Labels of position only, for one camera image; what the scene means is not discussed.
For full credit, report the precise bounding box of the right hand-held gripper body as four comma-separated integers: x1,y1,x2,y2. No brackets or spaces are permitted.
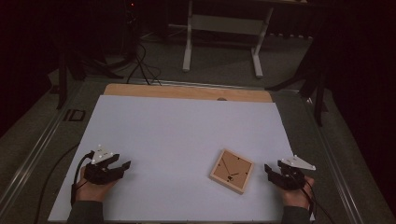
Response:
273,154,317,191

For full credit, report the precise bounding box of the black tripod stand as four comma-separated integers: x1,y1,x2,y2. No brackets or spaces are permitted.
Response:
265,40,330,128

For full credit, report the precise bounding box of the thin black floor cable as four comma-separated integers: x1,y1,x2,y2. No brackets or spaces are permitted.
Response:
33,142,81,224

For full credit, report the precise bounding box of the dark equipment rack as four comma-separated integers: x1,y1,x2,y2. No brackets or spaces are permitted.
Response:
120,0,141,64

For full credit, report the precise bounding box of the black metal stand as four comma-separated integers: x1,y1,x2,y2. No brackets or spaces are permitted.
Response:
55,50,125,110

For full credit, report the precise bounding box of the white metal desk frame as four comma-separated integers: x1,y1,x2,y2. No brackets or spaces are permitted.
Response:
167,0,312,79

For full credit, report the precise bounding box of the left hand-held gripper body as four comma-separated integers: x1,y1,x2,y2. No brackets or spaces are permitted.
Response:
83,144,125,186

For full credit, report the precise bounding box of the person's left hand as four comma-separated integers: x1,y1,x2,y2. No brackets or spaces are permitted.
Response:
76,166,121,203

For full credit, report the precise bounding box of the white table sheet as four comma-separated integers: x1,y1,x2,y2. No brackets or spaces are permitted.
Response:
48,94,316,223

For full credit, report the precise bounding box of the right hand-held gripper cable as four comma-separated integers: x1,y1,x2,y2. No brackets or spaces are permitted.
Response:
299,179,336,224

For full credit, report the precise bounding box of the small wooden box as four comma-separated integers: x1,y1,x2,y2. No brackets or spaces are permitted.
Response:
208,147,255,196

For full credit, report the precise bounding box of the hand-held gripper cable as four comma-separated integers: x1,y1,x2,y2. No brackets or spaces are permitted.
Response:
299,179,336,224
70,150,95,207

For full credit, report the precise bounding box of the metal floor rail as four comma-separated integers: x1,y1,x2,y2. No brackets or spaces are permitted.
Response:
298,89,366,224
0,79,82,213

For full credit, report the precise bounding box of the black rectangular floor socket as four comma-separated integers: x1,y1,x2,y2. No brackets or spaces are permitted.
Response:
63,108,87,122

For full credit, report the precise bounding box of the bundle of black floor cables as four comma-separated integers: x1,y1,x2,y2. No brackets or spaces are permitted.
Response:
125,40,163,87

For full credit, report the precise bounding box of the person's right hand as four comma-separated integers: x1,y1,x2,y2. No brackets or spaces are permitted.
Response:
277,175,316,210

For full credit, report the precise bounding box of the left hand-held gripper cable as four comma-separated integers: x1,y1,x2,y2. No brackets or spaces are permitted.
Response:
70,150,95,207

